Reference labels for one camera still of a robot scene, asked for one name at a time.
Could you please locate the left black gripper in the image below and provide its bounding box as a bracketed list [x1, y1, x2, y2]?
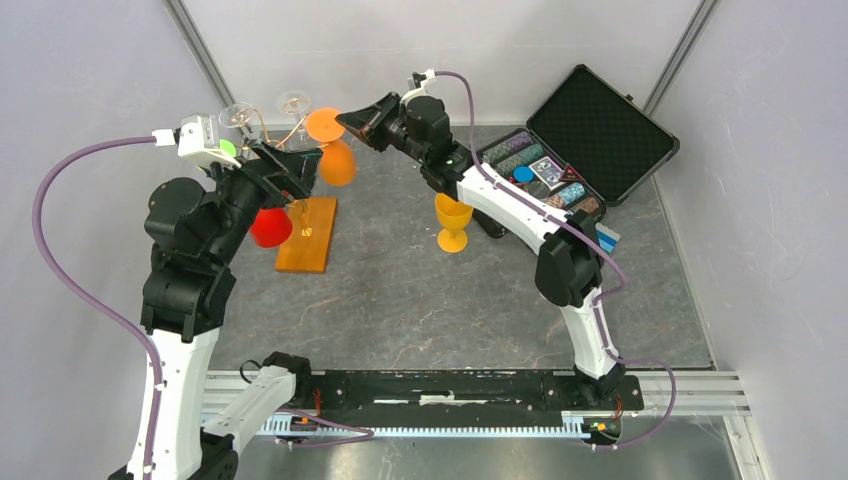
[199, 135, 323, 264]

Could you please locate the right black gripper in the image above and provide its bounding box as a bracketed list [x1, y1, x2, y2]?
[336, 92, 427, 166]

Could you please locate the orange plastic wine glass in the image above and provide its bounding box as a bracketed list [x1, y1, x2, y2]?
[306, 107, 357, 187]

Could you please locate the yellow plastic wine glass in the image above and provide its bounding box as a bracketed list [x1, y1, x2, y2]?
[434, 193, 473, 253]

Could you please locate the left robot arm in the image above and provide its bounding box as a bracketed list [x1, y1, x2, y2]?
[116, 138, 321, 479]

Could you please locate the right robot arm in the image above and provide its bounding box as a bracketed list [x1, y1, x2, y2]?
[335, 92, 626, 408]

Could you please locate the red plastic wine glass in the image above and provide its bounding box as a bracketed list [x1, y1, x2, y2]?
[249, 208, 293, 248]

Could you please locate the clear wine glass right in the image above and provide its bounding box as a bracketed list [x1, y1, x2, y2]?
[276, 90, 312, 146]

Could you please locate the clear wine glass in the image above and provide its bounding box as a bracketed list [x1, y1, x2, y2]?
[276, 90, 312, 146]
[217, 101, 259, 143]

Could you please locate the green plastic wine glass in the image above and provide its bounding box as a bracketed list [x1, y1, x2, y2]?
[219, 139, 238, 157]

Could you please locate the wooden rack base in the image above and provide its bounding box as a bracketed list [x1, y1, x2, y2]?
[275, 197, 338, 274]

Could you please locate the clear wine glass left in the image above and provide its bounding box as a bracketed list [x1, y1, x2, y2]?
[217, 101, 259, 143]

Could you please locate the black poker chip case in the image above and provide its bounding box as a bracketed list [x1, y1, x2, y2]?
[478, 65, 680, 219]

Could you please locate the blue green brick stack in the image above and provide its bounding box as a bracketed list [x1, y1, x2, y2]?
[595, 222, 621, 253]

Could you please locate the gold wire wine glass rack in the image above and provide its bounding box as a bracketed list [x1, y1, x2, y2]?
[238, 104, 320, 211]

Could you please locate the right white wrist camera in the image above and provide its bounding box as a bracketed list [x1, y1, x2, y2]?
[401, 69, 437, 105]

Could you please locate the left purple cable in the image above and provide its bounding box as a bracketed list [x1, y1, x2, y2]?
[32, 135, 166, 480]

